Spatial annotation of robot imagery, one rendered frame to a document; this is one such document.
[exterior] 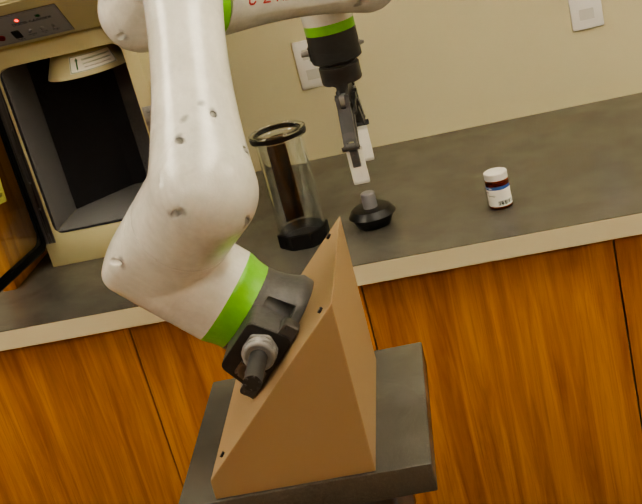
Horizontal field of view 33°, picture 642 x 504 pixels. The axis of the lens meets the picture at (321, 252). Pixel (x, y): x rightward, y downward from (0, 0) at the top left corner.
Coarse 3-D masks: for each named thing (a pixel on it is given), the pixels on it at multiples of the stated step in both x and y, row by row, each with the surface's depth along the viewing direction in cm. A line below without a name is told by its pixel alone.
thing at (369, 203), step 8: (368, 192) 205; (368, 200) 205; (376, 200) 206; (384, 200) 208; (360, 208) 207; (368, 208) 205; (376, 208) 205; (384, 208) 204; (392, 208) 205; (352, 216) 206; (360, 216) 204; (368, 216) 203; (376, 216) 203; (384, 216) 203; (360, 224) 205; (368, 224) 204; (376, 224) 204; (384, 224) 205
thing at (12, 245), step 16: (0, 144) 215; (0, 160) 215; (0, 176) 214; (0, 192) 213; (16, 192) 218; (0, 208) 212; (16, 208) 218; (0, 224) 212; (16, 224) 217; (32, 224) 223; (0, 240) 211; (16, 240) 216; (32, 240) 222; (0, 256) 210; (16, 256) 215; (0, 272) 209
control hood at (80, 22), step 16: (0, 0) 197; (16, 0) 197; (32, 0) 198; (48, 0) 198; (64, 0) 198; (80, 0) 199; (96, 0) 199; (80, 16) 203; (96, 16) 204; (64, 32) 207; (0, 48) 210
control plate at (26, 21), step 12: (24, 12) 200; (36, 12) 201; (48, 12) 201; (60, 12) 201; (0, 24) 203; (12, 24) 203; (24, 24) 204; (36, 24) 204; (48, 24) 204; (60, 24) 205; (12, 36) 207; (24, 36) 207; (36, 36) 207
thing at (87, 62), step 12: (96, 48) 216; (108, 48) 217; (120, 48) 220; (60, 60) 216; (72, 60) 215; (84, 60) 215; (96, 60) 215; (108, 60) 216; (120, 60) 218; (60, 72) 216; (72, 72) 215; (84, 72) 215; (96, 72) 215
